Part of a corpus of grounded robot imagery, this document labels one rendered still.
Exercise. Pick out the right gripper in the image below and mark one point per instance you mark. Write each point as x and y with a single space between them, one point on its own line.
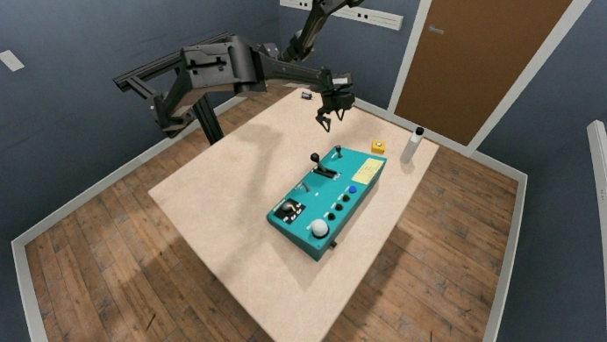
322 110

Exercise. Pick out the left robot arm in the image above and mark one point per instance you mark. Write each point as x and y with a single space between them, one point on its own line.
301 47

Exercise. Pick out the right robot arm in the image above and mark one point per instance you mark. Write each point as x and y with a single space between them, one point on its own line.
238 66

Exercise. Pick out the teal control console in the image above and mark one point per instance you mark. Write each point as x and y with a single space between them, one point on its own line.
314 211

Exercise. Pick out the white bottle with black cap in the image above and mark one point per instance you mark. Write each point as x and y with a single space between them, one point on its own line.
412 145

